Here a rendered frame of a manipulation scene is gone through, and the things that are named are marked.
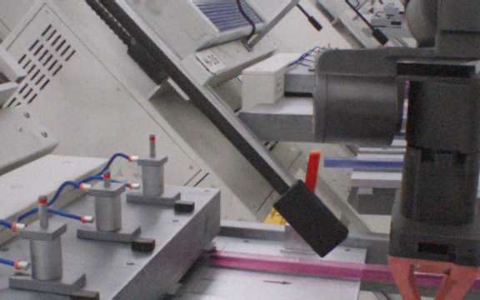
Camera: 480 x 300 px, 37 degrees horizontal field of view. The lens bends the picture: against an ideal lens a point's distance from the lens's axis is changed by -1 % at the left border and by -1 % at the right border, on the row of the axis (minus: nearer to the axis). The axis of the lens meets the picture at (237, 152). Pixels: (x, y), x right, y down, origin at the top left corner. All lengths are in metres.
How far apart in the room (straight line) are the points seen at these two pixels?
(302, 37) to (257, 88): 3.39
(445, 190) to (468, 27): 0.12
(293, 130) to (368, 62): 1.04
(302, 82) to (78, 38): 0.57
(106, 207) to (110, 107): 1.06
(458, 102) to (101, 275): 0.29
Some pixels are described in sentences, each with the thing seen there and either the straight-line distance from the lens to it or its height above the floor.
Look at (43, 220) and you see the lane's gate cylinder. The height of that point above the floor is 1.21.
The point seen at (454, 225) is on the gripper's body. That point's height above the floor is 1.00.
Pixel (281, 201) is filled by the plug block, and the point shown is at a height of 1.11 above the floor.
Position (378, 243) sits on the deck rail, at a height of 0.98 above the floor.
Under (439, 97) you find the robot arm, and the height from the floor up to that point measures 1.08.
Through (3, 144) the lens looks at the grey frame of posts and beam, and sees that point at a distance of 0.84.
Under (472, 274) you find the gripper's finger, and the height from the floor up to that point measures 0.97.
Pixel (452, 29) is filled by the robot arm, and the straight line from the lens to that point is 0.51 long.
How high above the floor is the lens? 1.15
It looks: level
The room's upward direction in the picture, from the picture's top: 43 degrees counter-clockwise
